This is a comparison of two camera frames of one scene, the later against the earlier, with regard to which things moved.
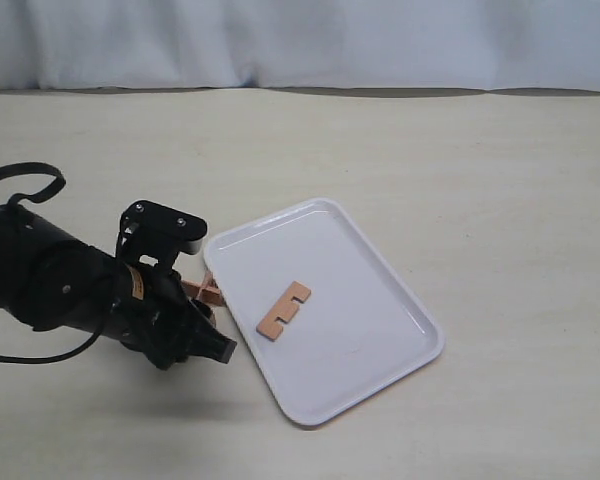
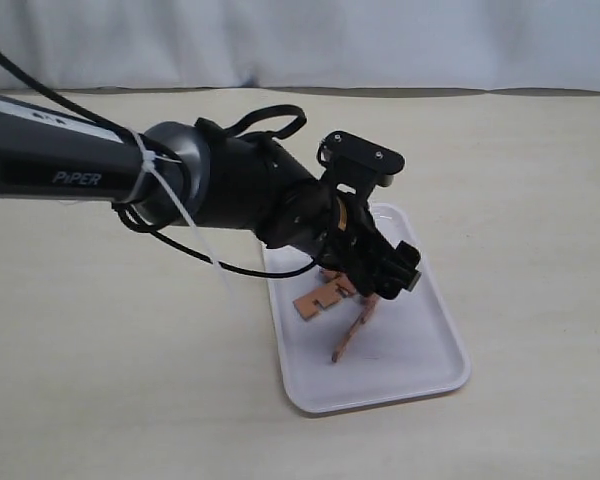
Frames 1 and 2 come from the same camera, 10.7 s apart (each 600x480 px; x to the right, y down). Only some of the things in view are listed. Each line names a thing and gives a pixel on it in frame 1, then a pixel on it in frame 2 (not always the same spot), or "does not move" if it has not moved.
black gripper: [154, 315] to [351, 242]
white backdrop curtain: [535, 46] does not move
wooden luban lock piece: [208, 289] to [335, 281]
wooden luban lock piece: [284, 308] to [325, 297]
